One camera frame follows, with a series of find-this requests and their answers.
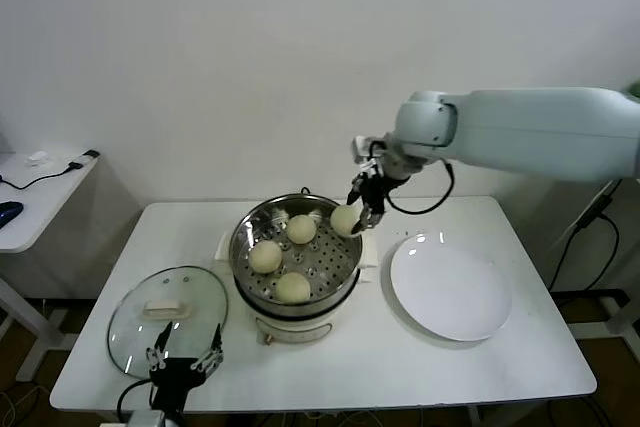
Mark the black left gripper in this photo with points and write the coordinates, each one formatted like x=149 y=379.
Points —
x=175 y=377

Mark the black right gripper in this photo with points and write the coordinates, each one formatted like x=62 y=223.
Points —
x=376 y=192

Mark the white steamed baozi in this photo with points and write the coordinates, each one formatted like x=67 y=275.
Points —
x=343 y=220
x=292 y=288
x=265 y=256
x=300 y=229

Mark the round glass pot lid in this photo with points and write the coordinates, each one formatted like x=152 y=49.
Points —
x=200 y=292

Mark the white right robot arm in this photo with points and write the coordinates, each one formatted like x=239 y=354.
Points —
x=525 y=132

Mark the stainless steel steamer basket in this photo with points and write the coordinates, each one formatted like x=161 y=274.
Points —
x=350 y=252

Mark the white round plate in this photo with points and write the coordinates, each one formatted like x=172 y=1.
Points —
x=450 y=287

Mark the white side desk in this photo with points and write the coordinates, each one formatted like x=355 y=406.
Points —
x=40 y=207

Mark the black silver usb adapter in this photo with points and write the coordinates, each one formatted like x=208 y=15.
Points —
x=84 y=159

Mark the blue computer mouse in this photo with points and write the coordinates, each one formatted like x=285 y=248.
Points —
x=9 y=212

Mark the small white plastic object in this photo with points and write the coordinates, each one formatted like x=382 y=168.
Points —
x=41 y=159

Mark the white desk with legs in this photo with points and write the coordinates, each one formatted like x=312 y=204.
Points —
x=625 y=314

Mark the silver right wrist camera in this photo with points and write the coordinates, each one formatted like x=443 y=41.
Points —
x=364 y=147

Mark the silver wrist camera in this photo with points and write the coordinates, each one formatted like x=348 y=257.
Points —
x=364 y=147
x=147 y=419

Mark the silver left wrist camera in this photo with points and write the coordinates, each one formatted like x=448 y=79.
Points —
x=147 y=419

